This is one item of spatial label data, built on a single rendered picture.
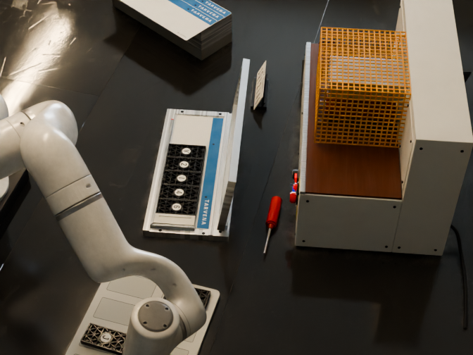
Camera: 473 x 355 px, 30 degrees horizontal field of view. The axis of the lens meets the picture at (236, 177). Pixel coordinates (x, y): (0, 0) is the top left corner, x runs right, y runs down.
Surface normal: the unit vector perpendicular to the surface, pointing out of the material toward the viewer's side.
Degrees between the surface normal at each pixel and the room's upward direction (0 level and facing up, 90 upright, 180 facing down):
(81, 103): 0
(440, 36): 0
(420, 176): 90
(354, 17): 0
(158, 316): 12
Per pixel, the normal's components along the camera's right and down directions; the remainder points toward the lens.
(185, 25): 0.01, -0.70
